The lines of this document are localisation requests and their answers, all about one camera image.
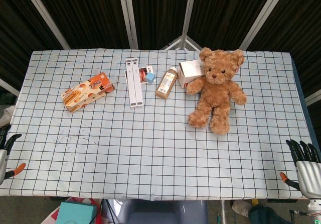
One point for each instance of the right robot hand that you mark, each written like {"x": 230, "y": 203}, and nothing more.
{"x": 309, "y": 176}

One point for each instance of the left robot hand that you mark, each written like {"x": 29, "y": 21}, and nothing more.
{"x": 3, "y": 156}

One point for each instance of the brown teddy bear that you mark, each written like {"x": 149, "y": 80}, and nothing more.
{"x": 217, "y": 83}

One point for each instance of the teal box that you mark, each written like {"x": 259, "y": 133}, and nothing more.
{"x": 75, "y": 212}

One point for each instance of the orange biscuit box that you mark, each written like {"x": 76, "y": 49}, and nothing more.
{"x": 86, "y": 92}

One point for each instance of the blue checked tablecloth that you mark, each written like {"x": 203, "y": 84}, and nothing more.
{"x": 150, "y": 146}

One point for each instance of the long white box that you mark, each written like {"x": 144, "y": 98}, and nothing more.
{"x": 135, "y": 83}

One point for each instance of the white cardboard box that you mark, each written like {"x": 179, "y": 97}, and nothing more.
{"x": 190, "y": 73}

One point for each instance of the small photo card box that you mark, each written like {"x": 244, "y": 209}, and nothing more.
{"x": 143, "y": 73}

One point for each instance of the small blue cube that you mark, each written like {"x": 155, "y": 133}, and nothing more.
{"x": 150, "y": 78}

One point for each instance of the brown drink bottle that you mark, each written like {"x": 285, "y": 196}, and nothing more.
{"x": 166, "y": 84}

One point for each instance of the white metal frame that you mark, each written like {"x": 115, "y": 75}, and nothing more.
{"x": 180, "y": 39}

